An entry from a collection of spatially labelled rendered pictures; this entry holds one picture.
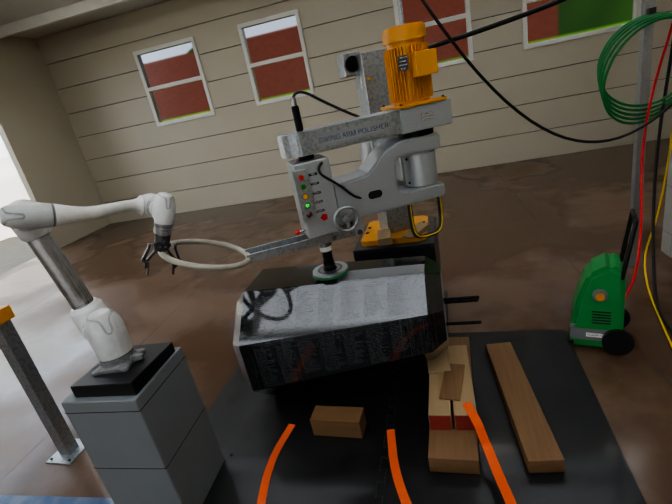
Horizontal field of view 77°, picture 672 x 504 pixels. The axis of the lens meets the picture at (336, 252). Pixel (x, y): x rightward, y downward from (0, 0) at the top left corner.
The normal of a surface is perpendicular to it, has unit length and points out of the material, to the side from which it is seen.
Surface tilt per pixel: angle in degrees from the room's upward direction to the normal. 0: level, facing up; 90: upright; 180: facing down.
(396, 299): 45
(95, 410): 90
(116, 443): 90
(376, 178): 90
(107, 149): 90
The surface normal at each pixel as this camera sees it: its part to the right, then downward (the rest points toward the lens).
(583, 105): -0.18, 0.38
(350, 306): -0.25, -0.38
